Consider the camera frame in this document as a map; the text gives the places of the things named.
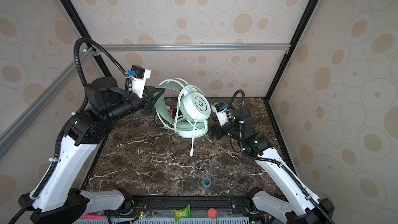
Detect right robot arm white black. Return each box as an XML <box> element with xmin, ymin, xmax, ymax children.
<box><xmin>208</xmin><ymin>90</ymin><xmax>334</xmax><ymax>224</ymax></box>

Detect diagonal aluminium frame bar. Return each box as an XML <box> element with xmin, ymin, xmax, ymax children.
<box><xmin>1</xmin><ymin>62</ymin><xmax>77</xmax><ymax>157</ymax></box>

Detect mint green headphones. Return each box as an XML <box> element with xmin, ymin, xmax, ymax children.
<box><xmin>154</xmin><ymin>78</ymin><xmax>210</xmax><ymax>140</ymax></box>

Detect pink marker pen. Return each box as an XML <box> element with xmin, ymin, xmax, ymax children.
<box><xmin>80</xmin><ymin>214</ymin><xmax>106</xmax><ymax>220</ymax></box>

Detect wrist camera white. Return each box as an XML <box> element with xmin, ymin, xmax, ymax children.
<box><xmin>127</xmin><ymin>65</ymin><xmax>151</xmax><ymax>99</ymax></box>
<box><xmin>211</xmin><ymin>102</ymin><xmax>233</xmax><ymax>127</ymax></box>

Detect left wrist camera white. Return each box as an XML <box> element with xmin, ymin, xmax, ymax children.
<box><xmin>127</xmin><ymin>65</ymin><xmax>151</xmax><ymax>99</ymax></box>

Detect green snack packet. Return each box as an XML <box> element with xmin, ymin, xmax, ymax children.
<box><xmin>174</xmin><ymin>205</ymin><xmax>191</xmax><ymax>222</ymax></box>

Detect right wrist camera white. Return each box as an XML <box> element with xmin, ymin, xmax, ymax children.
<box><xmin>211</xmin><ymin>102</ymin><xmax>233</xmax><ymax>127</ymax></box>

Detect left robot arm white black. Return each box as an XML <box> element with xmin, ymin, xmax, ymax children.
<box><xmin>10</xmin><ymin>38</ymin><xmax>164</xmax><ymax>224</ymax></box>

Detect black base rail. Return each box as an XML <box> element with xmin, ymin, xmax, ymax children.
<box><xmin>54</xmin><ymin>194</ymin><xmax>324</xmax><ymax>224</ymax></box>

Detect red ball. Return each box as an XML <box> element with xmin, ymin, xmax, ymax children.
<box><xmin>207</xmin><ymin>208</ymin><xmax>218</xmax><ymax>219</ymax></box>

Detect blue tape roll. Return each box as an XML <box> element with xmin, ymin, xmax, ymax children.
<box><xmin>202</xmin><ymin>177</ymin><xmax>212</xmax><ymax>189</ymax></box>

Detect black white headphones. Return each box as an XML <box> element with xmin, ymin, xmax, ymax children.
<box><xmin>155</xmin><ymin>106</ymin><xmax>175</xmax><ymax>130</ymax></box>

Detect horizontal aluminium frame bar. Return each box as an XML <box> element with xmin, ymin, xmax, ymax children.
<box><xmin>102</xmin><ymin>43</ymin><xmax>291</xmax><ymax>52</ymax></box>

